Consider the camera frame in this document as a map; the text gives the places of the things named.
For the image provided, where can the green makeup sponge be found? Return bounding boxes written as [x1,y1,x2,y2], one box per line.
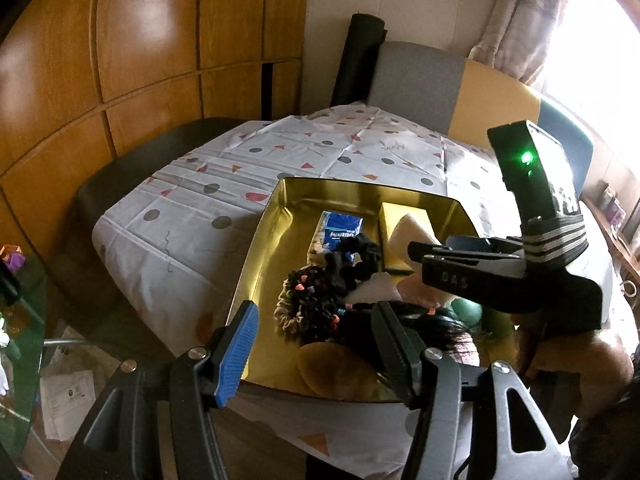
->
[452,300,483,326]

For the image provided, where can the papers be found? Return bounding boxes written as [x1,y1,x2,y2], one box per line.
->
[40,330,101,441]

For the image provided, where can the white sponge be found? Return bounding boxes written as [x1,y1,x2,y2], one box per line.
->
[390,214,436,261]

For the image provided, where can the brown makeup sponge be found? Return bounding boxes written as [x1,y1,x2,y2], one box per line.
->
[297,342,386,401]

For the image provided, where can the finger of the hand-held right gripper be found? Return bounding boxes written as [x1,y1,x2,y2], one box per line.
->
[407,241,523,303]
[445,234,523,255]

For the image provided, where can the patterned grey bedsheet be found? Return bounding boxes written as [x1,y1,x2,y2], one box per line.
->
[92,102,616,461]

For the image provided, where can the yellow sponge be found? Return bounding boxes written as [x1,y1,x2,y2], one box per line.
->
[377,202,433,273]

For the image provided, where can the person's right hand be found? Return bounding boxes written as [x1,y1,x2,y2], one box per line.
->
[517,312,633,411]

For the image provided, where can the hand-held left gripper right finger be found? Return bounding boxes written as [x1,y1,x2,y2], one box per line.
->
[371,301,571,480]

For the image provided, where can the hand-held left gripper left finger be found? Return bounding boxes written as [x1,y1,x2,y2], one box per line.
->
[57,300,260,480]

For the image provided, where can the pink boxes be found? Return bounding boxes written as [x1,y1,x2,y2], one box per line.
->
[602,185,627,223]

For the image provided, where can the window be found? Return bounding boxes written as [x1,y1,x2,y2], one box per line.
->
[540,0,640,126]

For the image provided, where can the grey yellow blue headboard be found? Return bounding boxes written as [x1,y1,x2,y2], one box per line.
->
[367,41,596,196]

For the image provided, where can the purple toy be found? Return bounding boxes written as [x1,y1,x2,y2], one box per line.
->
[0,245,26,273]

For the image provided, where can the black wig with hair ties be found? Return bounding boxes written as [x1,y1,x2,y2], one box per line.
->
[285,265,481,361]

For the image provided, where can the black scrunchie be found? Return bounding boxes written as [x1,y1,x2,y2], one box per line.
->
[325,235,383,293]

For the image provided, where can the pink satin scrunchie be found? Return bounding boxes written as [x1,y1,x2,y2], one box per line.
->
[273,280,301,343]

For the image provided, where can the gold-lined box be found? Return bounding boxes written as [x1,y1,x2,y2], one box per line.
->
[227,177,481,403]

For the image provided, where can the blue tissue packet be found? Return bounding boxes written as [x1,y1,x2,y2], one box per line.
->
[307,210,366,266]

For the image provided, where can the patterned curtain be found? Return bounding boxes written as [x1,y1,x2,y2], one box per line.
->
[467,0,581,91]

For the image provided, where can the glass table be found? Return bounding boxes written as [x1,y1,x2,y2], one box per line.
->
[0,245,48,461]

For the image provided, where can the wooden side desk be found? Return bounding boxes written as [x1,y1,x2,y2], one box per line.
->
[582,195,640,281]

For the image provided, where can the black rolled mat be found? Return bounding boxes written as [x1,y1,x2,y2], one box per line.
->
[332,12,388,106]

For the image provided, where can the wooden wardrobe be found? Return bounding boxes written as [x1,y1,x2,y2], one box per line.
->
[0,0,308,261]

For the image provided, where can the pale pink puff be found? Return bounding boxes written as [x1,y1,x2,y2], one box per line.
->
[400,277,441,307]

